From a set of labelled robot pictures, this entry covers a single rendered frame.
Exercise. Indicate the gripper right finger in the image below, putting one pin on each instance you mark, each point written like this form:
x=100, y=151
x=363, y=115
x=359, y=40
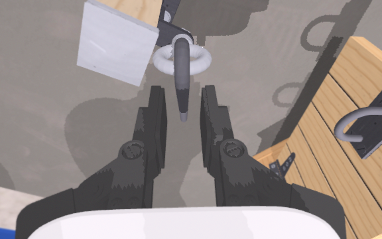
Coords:
x=240, y=180

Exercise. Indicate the light wooden cabinet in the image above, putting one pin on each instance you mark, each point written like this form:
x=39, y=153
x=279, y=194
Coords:
x=336, y=147

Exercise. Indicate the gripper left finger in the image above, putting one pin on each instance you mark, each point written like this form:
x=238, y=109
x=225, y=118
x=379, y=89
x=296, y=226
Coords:
x=125, y=183

